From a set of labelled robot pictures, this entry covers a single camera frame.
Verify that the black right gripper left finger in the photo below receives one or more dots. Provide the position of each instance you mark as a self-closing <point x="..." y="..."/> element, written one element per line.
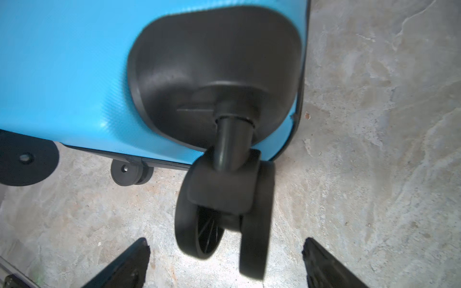
<point x="128" y="270"/>

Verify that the blue suitcase black lining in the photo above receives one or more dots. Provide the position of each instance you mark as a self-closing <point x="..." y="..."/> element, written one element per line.
<point x="211" y="87"/>

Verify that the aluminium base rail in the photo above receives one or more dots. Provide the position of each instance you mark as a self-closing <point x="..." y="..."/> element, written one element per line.
<point x="11" y="277"/>

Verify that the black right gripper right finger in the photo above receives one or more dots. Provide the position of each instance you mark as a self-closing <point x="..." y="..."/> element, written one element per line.
<point x="324" y="270"/>

